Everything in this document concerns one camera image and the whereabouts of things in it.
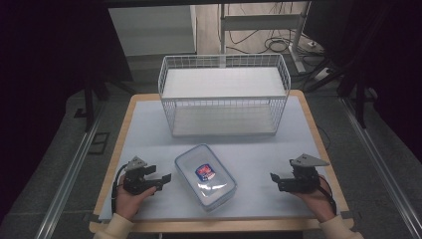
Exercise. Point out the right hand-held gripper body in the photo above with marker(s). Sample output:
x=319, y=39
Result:
x=303, y=177

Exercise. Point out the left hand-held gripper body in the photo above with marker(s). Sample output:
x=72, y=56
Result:
x=135, y=175

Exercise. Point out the clear plastic food container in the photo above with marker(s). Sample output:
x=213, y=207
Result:
x=205, y=177

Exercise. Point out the person's left hand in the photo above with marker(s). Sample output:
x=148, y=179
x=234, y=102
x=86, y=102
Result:
x=131, y=200

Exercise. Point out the person's right hand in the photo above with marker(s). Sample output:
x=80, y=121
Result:
x=316, y=202

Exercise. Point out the black metal stand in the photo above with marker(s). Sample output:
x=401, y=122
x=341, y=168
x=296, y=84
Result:
x=355, y=89
x=93, y=99

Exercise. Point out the white power strip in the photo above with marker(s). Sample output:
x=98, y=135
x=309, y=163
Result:
x=321, y=74

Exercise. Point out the grey cabinet panel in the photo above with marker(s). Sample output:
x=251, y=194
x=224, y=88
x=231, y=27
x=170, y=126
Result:
x=152, y=30

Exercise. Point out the white metal desk frame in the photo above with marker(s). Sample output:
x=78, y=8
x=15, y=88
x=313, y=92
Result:
x=262, y=30

